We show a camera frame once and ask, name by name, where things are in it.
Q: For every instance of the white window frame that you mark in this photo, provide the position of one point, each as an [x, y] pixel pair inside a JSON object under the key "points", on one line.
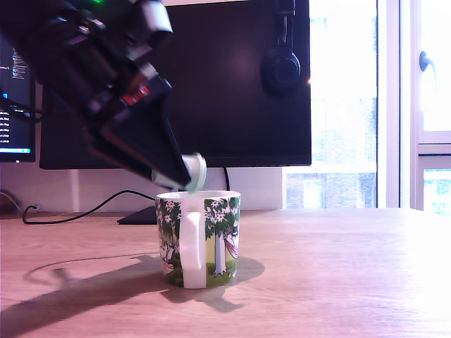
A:
{"points": [[393, 105]]}

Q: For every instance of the white mug with tree print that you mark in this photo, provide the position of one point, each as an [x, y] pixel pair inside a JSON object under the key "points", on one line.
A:
{"points": [[192, 246]]}

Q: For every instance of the black headphones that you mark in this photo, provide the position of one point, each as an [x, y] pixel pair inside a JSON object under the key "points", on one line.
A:
{"points": [[280, 72]]}

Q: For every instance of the dark brown round object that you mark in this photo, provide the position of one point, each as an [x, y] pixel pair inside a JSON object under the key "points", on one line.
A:
{"points": [[5, 204]]}

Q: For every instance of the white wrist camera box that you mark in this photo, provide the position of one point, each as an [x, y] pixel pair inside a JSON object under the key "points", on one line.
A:
{"points": [[156, 15]]}

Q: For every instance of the large black Huawei monitor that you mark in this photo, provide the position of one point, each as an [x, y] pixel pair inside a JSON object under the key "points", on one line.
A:
{"points": [[229, 105]]}

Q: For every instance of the pale green coffee capsule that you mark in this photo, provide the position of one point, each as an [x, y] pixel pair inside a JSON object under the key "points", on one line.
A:
{"points": [[199, 172]]}

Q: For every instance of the black monitor showing text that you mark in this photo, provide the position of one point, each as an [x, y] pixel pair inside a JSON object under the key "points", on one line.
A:
{"points": [[17, 141]]}

